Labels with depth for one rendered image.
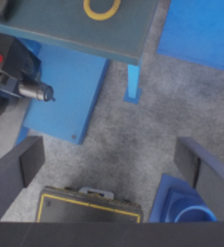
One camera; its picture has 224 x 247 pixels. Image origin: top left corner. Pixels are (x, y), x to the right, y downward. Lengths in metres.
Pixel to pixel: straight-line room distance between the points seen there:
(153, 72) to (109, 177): 0.97
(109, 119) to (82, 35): 1.07
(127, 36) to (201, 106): 1.22
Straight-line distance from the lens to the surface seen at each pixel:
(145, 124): 1.48
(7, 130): 1.65
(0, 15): 0.59
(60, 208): 1.30
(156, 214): 1.56
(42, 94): 1.10
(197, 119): 1.58
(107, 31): 0.49
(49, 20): 0.55
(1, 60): 0.63
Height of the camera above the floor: 1.46
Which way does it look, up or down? 81 degrees down
